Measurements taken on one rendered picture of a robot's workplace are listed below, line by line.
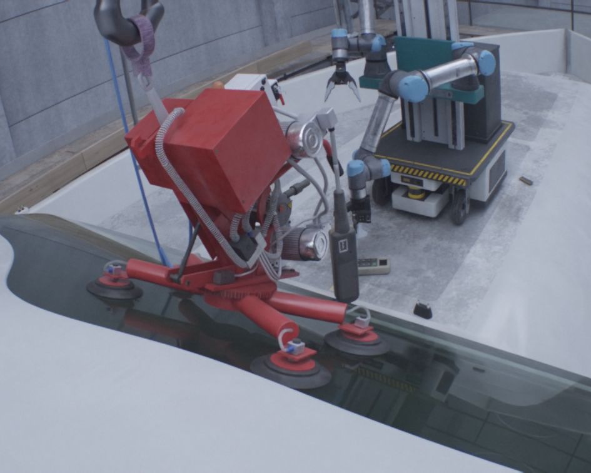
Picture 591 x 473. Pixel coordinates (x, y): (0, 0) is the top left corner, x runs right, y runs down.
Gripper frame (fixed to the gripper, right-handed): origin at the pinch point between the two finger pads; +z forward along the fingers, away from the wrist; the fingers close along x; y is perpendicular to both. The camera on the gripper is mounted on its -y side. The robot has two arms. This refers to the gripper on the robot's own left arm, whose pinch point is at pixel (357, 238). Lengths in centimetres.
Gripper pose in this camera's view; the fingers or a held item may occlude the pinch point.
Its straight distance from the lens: 246.5
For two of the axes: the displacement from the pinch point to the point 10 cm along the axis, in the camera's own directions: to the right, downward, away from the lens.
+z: 1.3, 8.7, 4.8
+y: 9.8, -0.4, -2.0
